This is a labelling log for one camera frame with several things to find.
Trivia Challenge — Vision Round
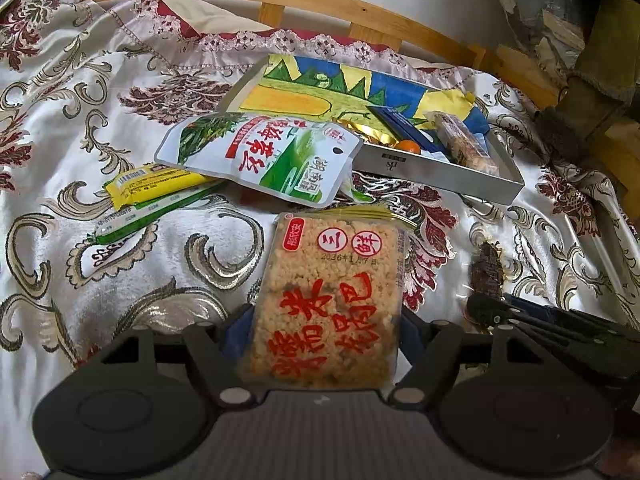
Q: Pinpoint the green white snack stick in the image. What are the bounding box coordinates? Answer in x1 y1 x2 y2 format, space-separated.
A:
90 180 224 245

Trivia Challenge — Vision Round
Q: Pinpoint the patterned hanging cloth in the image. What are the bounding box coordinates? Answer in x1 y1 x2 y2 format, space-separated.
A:
499 0 586 88

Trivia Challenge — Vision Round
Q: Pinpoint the wooden bed rail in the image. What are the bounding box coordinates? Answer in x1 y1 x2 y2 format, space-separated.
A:
79 0 561 111

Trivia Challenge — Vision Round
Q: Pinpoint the gold foil snack packet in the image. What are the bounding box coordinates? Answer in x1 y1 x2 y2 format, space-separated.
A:
335 119 397 148

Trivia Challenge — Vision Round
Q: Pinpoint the yellow snack bar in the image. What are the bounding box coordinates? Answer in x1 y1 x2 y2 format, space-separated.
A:
103 164 216 211

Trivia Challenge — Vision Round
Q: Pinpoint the blue snack packet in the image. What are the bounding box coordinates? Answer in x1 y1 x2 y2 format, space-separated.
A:
368 105 444 153

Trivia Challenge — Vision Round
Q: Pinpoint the cream pillow with red trim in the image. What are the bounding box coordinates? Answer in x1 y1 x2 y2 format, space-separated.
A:
131 0 452 68

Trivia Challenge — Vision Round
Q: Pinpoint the dark green hanging cloth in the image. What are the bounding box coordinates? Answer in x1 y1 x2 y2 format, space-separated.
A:
534 0 640 212

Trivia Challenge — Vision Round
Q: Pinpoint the green white snack pouch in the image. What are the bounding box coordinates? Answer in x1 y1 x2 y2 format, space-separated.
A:
154 112 363 209

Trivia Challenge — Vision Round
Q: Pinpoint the small orange fruit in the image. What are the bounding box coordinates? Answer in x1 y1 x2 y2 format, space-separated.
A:
394 139 421 155

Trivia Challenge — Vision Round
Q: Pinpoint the brown snack bar packet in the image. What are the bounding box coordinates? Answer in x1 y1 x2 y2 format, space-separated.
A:
431 112 500 177

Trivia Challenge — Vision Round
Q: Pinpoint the dark dried meat packet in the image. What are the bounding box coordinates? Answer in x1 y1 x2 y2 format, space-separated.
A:
471 242 504 300

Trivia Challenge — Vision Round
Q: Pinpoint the floral satin bedspread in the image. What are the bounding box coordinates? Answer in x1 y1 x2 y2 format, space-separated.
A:
1 0 639 479

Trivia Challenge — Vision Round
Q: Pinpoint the grey tray with drawing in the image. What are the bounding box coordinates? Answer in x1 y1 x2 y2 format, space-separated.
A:
219 54 524 205

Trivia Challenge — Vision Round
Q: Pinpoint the rice cracker packet red text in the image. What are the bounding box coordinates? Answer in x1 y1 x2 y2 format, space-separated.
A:
241 214 406 389

